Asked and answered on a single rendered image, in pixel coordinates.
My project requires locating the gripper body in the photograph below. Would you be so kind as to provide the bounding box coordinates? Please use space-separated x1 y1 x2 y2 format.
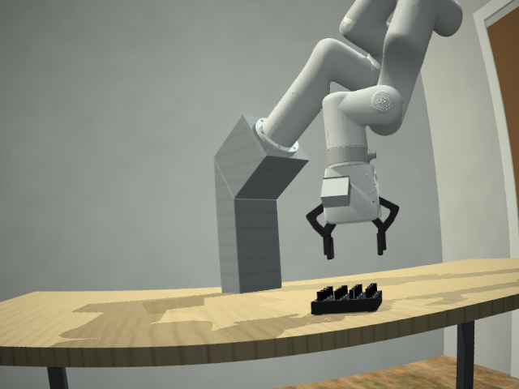
324 161 381 224

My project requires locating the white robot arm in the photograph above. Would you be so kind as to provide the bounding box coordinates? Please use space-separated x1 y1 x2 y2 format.
255 0 463 166

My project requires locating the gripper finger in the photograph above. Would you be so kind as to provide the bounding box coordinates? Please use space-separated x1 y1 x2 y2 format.
306 204 336 259
372 197 399 255

